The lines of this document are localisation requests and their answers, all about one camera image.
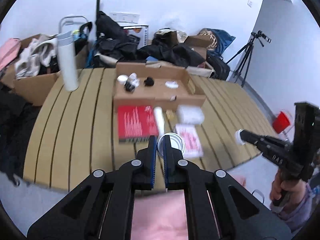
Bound person's right forearm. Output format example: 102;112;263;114
271;182;317;233

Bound white tube bottle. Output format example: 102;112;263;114
153;106;165;136

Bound pink cloth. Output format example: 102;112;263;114
0;38;22;69

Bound red bucket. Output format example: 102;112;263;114
272;110;292;133

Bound dark cloth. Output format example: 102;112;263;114
0;81;42;187

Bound wicker basket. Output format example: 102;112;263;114
198;28;218;51

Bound small brown cardboard box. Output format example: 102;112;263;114
184;35;213;49

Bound black and white small bottle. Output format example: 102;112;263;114
124;73;140;92

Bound pink and white packet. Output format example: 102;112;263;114
174;123;204;158

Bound black clothes pile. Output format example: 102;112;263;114
94;10;206;68

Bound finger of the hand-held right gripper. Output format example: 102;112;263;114
240;129;277;153

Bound silver metal frame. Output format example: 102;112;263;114
59;16;88;34

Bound black trolley handle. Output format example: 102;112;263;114
94;0;105;42

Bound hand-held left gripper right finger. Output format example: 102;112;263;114
163;135;292;240

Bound white and grey clothes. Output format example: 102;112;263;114
14;35;59;79

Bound white and orange printed box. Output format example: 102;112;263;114
117;25;150;47

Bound black camera tripod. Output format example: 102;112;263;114
226;30;272;88

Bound pink pants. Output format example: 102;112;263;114
131;190;189;240

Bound large cardboard box of clothes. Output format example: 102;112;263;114
0;33;88;107

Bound small white round lid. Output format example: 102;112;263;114
234;129;247;146

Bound red box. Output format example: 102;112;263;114
117;105;160;144

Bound tall white thermos bottle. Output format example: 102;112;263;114
57;31;80;92

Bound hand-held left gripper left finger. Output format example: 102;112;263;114
27;135;157;240

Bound person's right hand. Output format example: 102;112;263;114
269;171;308;213

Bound blue cloth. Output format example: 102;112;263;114
207;29;236;55

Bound metal tin can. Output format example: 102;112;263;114
157;132;186;158

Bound white tissue pack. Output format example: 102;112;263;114
176;105;205;125

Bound black suitcase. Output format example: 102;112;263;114
206;54;231;81

